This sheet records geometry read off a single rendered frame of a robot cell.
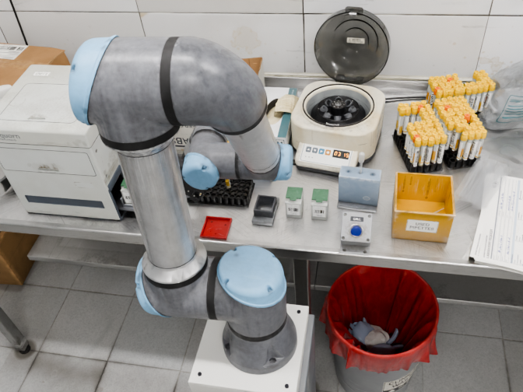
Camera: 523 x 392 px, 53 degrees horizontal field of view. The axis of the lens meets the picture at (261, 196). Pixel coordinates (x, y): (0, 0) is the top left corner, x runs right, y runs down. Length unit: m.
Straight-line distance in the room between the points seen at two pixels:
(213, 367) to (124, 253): 1.16
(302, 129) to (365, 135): 0.17
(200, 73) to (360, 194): 0.77
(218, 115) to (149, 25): 1.14
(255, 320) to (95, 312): 1.51
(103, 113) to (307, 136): 0.83
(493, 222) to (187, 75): 0.93
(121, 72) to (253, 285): 0.42
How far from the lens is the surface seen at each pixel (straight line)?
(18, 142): 1.37
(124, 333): 2.30
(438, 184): 1.36
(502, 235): 1.36
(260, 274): 0.92
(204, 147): 1.07
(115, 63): 0.70
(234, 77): 0.69
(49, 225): 1.51
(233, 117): 0.70
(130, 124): 0.71
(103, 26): 1.87
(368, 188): 1.33
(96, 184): 1.36
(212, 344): 1.12
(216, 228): 1.35
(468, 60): 1.74
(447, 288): 2.01
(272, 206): 1.36
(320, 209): 1.31
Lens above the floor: 1.88
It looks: 46 degrees down
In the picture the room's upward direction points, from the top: 7 degrees counter-clockwise
